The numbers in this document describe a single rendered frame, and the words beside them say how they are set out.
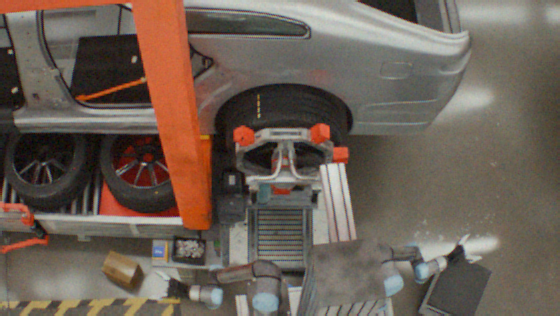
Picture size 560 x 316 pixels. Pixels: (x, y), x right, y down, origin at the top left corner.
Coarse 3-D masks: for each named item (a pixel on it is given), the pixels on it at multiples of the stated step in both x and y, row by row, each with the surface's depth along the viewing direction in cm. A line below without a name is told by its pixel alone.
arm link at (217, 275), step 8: (248, 264) 321; (256, 264) 314; (264, 264) 310; (272, 264) 310; (208, 272) 340; (216, 272) 335; (224, 272) 330; (232, 272) 326; (240, 272) 322; (248, 272) 318; (256, 272) 312; (264, 272) 307; (272, 272) 307; (280, 272) 310; (208, 280) 337; (216, 280) 334; (224, 280) 331; (232, 280) 328; (240, 280) 325
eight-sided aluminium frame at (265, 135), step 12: (264, 132) 377; (276, 132) 378; (288, 132) 379; (300, 132) 378; (240, 144) 389; (252, 144) 382; (312, 144) 382; (324, 144) 390; (240, 156) 394; (324, 156) 405; (240, 168) 407; (252, 168) 416; (312, 168) 418
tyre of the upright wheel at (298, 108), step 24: (240, 96) 393; (264, 96) 382; (288, 96) 381; (312, 96) 385; (240, 120) 386; (264, 120) 376; (288, 120) 375; (312, 120) 378; (336, 120) 396; (336, 144) 400; (264, 168) 427
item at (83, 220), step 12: (0, 216) 425; (12, 216) 426; (36, 216) 427; (48, 216) 427; (60, 216) 428; (72, 216) 428; (84, 216) 429; (96, 216) 429; (108, 216) 430; (120, 216) 430; (108, 228) 438; (120, 228) 437; (132, 228) 435; (144, 228) 436; (156, 228) 436; (168, 228) 436; (180, 228) 435
